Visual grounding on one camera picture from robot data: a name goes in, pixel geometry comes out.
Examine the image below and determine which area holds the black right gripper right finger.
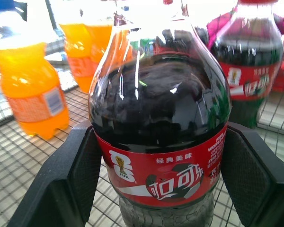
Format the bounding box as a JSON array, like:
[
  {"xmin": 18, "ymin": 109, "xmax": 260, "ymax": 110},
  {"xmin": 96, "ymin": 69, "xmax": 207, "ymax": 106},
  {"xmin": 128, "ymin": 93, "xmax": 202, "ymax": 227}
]
[{"xmin": 221, "ymin": 121, "xmax": 284, "ymax": 227}]

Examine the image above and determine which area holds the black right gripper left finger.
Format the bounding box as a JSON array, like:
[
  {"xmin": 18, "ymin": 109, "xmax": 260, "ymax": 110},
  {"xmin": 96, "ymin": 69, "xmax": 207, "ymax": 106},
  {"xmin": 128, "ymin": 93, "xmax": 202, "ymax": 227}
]
[{"xmin": 6, "ymin": 120, "xmax": 102, "ymax": 227}]

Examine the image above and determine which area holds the cola bottle with red label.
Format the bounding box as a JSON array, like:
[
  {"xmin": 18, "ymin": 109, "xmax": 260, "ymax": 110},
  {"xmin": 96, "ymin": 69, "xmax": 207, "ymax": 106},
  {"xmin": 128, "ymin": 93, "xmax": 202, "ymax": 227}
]
[
  {"xmin": 88, "ymin": 0, "xmax": 232, "ymax": 227},
  {"xmin": 209, "ymin": 0, "xmax": 284, "ymax": 130}
]

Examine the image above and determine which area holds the orange soda bottle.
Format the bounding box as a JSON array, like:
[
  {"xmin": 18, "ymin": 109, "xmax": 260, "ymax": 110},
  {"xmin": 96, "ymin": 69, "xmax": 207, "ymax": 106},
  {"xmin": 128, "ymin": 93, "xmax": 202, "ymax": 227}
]
[
  {"xmin": 0, "ymin": 14, "xmax": 71, "ymax": 140},
  {"xmin": 58, "ymin": 9, "xmax": 114, "ymax": 94}
]

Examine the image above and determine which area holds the black wire mesh rack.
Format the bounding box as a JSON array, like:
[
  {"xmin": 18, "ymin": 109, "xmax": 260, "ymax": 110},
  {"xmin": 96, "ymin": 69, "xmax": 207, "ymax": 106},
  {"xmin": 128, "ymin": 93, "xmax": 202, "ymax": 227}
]
[{"xmin": 0, "ymin": 0, "xmax": 284, "ymax": 227}]

